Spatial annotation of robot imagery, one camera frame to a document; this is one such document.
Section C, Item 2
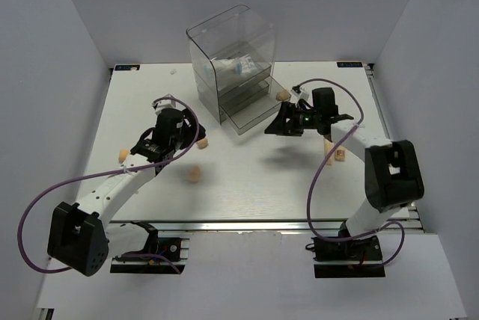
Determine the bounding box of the clear drawer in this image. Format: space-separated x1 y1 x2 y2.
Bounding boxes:
219 76 291 135

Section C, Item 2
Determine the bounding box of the beige sponge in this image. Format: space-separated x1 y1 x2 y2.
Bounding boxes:
275 90 291 102
188 165 201 183
118 149 130 164
197 138 209 150

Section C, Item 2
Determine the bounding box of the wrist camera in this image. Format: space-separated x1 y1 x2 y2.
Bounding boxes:
152 93 176 115
291 85 310 102

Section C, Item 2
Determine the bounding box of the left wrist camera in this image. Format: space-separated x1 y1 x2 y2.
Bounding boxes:
152 93 176 115

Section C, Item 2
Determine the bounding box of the wide beige cream tube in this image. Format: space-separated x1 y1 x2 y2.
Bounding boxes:
335 147 347 161

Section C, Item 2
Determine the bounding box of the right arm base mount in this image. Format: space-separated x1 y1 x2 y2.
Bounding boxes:
305 236 385 279

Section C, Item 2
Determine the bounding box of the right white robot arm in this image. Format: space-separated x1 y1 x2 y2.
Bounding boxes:
264 87 424 259

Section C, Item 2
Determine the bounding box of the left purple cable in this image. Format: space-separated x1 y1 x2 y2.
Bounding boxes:
16 97 200 273

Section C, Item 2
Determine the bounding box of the left blue table label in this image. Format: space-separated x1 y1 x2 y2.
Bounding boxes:
114 64 140 72

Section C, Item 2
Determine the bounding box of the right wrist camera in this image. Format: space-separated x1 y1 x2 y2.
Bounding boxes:
291 85 310 102

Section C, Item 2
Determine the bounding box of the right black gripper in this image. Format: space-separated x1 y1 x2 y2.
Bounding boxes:
264 102 321 137

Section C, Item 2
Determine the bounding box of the slim beige concealer tube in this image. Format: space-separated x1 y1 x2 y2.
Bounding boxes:
323 138 335 166

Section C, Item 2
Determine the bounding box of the clear acrylic drawer organizer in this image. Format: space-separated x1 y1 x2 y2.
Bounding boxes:
186 4 276 123

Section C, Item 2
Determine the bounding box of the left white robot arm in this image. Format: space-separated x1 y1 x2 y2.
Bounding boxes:
47 108 206 277

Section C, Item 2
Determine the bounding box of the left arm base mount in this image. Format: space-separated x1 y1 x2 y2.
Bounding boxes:
106 221 190 275

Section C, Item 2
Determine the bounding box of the cotton pad packet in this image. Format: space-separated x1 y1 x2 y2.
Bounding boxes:
234 55 257 75
203 58 240 83

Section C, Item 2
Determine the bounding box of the right blue table label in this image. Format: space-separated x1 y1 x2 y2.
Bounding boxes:
336 61 363 68

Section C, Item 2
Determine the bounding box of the blue table label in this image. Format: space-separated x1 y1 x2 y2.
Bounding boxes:
114 64 140 72
336 61 363 68

